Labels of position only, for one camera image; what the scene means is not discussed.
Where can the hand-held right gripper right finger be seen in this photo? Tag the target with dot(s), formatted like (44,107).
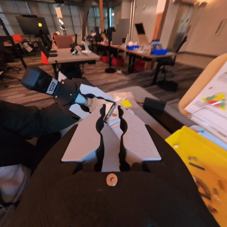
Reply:
(140,141)

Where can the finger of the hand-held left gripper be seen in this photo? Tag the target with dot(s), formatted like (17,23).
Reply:
(94,91)
(76,111)

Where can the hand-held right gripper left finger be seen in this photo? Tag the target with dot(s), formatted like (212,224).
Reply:
(83,141)

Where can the yellow plastic parts bin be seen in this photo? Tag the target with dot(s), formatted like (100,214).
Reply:
(186,150)

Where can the pile of toy bricks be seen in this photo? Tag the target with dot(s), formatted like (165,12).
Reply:
(204,188)

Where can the person's left hand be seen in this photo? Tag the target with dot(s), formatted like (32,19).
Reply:
(89,102)

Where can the yellow sticky note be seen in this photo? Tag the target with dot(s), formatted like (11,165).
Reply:
(125,103)

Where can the red storage box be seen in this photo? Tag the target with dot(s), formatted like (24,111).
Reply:
(139,65)
(118,62)
(105,59)

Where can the grey background table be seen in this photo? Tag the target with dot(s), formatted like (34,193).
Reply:
(71,56)

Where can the orange traffic cone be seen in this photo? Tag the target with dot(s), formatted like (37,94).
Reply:
(44,59)

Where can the black electronic box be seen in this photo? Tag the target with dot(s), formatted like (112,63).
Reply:
(154,104)

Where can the brown board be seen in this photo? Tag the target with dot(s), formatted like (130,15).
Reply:
(63,41)

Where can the small blue storage bin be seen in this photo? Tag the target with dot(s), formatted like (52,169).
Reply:
(132,47)

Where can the long wooden table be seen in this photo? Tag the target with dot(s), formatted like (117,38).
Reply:
(141,53)

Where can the orange chair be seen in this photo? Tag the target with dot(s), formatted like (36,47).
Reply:
(17,38)

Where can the black TV screen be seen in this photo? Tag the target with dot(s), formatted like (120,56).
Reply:
(30,26)

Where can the printed instruction sheet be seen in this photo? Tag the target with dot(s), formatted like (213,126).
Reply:
(209,110)

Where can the large blue storage bin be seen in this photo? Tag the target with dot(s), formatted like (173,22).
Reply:
(159,50)

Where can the wooden clipboard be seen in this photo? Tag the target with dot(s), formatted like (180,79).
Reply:
(195,85)

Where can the black office chair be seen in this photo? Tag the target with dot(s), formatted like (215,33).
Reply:
(168,62)

